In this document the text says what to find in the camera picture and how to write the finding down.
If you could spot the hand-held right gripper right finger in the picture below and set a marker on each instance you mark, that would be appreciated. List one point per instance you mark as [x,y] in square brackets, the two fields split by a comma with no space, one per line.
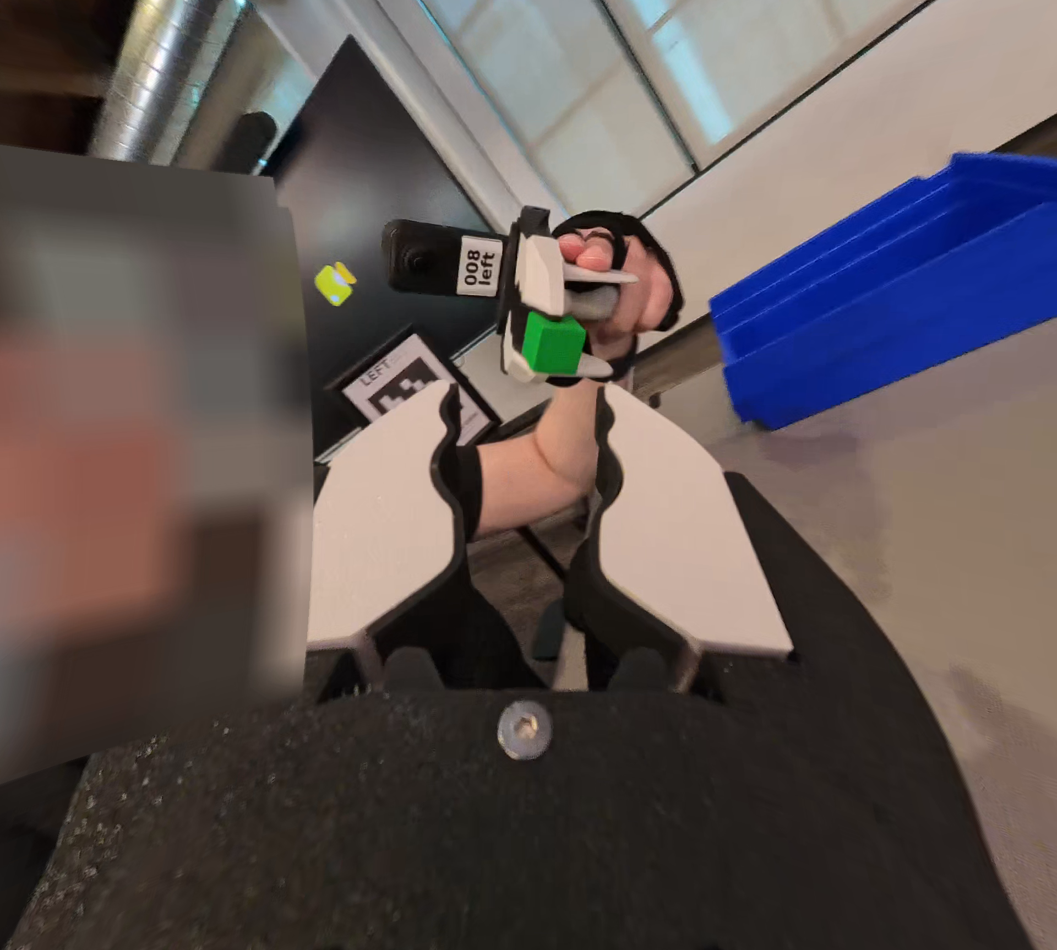
[685,545]

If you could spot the blue plastic bin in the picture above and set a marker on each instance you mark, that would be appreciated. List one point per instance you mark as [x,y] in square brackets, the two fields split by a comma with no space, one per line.
[867,306]

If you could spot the person's left hand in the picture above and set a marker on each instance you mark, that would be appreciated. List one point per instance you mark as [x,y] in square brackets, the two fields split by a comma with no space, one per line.
[644,297]

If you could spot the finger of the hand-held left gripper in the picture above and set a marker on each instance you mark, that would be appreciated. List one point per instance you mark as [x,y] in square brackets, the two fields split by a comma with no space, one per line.
[541,272]
[514,355]

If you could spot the large grid window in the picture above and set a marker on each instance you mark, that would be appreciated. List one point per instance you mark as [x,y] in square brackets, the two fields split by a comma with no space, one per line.
[661,16]

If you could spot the person's left forearm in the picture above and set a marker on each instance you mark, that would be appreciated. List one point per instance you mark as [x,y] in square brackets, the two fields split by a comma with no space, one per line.
[545,462]

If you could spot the black framed marker sign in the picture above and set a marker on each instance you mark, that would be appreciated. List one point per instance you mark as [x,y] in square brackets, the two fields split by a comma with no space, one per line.
[396,388]

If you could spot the green wooden cube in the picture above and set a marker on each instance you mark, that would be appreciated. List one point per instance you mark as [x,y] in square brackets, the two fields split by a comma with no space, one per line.
[552,343]

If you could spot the silver spiral ceiling duct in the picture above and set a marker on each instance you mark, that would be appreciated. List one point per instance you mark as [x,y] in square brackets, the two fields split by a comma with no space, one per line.
[173,25]

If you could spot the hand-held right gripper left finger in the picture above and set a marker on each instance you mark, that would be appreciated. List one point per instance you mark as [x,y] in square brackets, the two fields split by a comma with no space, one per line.
[380,537]

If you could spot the dark panel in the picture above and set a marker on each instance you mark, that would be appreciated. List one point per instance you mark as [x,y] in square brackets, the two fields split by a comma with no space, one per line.
[363,157]

